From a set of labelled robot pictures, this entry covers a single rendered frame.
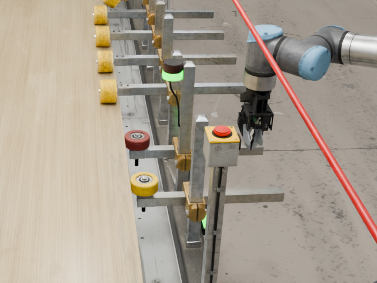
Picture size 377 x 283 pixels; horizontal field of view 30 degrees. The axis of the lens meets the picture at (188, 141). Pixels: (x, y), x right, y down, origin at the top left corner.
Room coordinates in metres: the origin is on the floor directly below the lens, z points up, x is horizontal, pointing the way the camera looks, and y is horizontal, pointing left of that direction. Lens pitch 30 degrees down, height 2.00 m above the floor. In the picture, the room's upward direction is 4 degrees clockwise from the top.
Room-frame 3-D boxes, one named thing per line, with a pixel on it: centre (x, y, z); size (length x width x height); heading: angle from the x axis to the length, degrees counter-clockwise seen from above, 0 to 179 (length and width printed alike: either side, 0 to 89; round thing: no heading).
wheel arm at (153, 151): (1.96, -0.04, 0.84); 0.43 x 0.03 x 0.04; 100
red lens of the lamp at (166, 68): (1.90, 0.06, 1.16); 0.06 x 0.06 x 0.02
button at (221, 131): (1.41, -0.08, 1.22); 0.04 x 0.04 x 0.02
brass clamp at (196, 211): (1.68, -0.03, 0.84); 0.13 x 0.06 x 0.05; 10
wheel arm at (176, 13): (2.94, 0.17, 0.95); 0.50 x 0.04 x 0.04; 100
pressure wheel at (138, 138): (1.92, 0.16, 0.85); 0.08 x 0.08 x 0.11
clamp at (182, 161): (1.93, 0.02, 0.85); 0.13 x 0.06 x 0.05; 10
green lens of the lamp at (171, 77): (1.90, 0.06, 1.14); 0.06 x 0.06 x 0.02
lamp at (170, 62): (1.90, 0.06, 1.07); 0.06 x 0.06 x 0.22; 10
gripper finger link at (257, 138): (1.76, -0.20, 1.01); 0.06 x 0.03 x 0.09; 11
